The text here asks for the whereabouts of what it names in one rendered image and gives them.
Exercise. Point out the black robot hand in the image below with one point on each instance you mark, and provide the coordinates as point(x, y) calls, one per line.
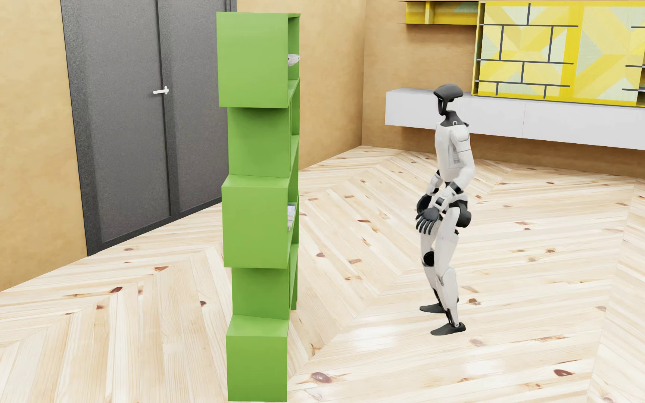
point(423, 203)
point(428, 219)

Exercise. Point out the dark lime green shelves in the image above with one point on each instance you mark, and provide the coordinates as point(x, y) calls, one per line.
point(255, 218)

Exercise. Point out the robot right leg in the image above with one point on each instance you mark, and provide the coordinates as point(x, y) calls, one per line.
point(429, 246)

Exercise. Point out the robot leg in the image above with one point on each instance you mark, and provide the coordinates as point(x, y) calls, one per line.
point(449, 263)
point(429, 246)

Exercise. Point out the robot left leg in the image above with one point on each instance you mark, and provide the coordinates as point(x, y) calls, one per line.
point(449, 263)

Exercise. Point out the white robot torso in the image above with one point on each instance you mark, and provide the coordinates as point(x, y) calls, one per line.
point(454, 151)

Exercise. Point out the black robot head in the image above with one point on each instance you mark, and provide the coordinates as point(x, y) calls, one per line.
point(448, 96)

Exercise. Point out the stack of white books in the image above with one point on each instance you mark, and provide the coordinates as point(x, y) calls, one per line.
point(290, 217)

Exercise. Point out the white bowl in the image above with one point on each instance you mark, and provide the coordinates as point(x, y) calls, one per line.
point(293, 59)

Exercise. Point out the dark grey double door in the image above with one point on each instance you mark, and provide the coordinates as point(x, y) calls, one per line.
point(132, 123)

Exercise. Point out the white floating wall cabinet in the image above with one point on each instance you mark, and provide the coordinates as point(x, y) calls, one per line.
point(524, 118)

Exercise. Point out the small yellow wall shelf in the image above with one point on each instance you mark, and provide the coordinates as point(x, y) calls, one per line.
point(440, 12)

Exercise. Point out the yellow patterned wall shelf unit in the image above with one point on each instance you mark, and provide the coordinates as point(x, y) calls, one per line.
point(580, 50)

